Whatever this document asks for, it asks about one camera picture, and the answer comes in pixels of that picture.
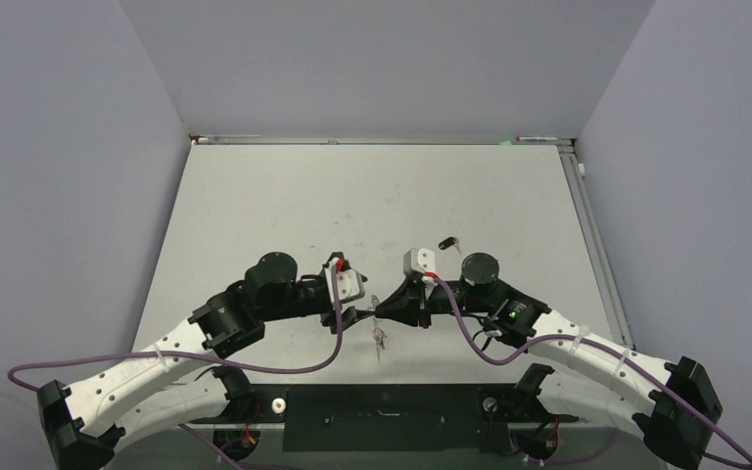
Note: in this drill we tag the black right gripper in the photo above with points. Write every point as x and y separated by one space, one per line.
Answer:
409 304

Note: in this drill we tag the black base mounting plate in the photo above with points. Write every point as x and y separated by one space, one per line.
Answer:
404 417

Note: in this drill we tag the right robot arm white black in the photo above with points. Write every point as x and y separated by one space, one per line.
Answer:
671 406

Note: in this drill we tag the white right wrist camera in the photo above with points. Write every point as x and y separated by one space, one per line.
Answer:
417 263

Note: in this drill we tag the aluminium frame rail right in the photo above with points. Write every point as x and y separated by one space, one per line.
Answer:
604 277

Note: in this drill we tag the silver key with black tag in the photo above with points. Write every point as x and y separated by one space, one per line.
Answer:
450 242

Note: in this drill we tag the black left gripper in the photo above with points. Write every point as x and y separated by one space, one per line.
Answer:
350 313

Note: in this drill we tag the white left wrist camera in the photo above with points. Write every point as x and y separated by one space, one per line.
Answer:
345 284

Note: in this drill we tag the aluminium frame rail back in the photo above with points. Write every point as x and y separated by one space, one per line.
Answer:
419 140

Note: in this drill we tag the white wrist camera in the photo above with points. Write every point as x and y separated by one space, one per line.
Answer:
417 263
345 284

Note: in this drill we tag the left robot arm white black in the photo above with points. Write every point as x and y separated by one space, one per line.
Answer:
187 374

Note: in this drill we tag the aluminium frame rail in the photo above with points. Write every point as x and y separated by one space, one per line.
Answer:
419 140
604 277

